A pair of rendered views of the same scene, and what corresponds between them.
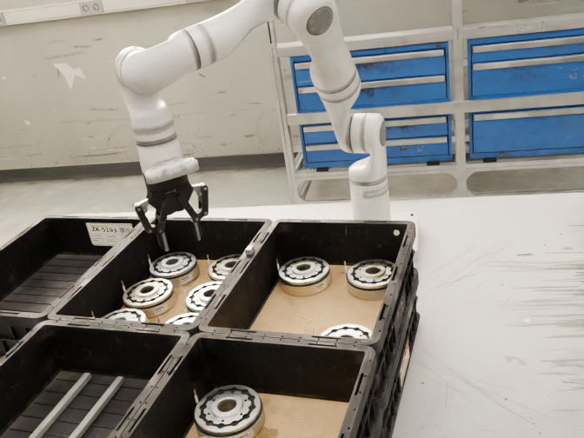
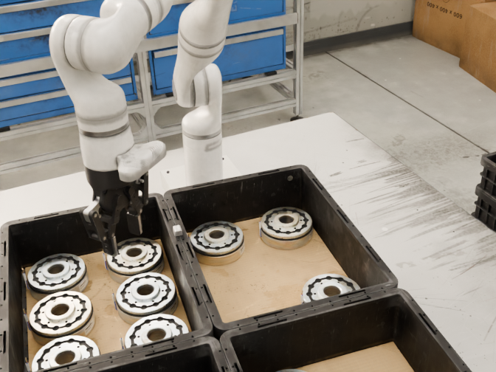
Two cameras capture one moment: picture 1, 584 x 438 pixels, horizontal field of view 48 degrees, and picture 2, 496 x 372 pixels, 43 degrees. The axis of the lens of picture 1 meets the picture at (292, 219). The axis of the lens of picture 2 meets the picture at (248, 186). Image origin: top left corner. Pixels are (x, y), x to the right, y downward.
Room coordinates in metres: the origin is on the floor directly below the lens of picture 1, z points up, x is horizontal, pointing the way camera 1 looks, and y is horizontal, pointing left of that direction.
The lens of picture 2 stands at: (0.33, 0.55, 1.59)
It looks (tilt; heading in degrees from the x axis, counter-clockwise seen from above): 32 degrees down; 322
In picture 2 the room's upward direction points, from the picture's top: 2 degrees counter-clockwise
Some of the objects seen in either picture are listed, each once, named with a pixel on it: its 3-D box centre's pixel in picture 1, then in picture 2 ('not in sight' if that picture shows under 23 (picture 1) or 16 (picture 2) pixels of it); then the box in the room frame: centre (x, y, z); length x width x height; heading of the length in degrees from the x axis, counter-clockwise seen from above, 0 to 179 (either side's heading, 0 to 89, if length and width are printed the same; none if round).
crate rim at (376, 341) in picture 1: (317, 275); (269, 238); (1.01, -0.03, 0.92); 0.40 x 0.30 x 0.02; 158
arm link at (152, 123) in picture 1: (144, 94); (89, 73); (1.09, 0.21, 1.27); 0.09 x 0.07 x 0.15; 24
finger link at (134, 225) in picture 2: (195, 230); (134, 224); (1.09, 0.18, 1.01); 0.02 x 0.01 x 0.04; 22
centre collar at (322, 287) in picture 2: (345, 341); (332, 291); (0.88, -0.06, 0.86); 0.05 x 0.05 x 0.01
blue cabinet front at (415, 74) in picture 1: (371, 109); (51, 57); (2.96, -0.45, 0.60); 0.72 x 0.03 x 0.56; 75
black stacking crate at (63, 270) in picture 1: (52, 283); not in sight; (1.23, 0.53, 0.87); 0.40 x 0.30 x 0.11; 158
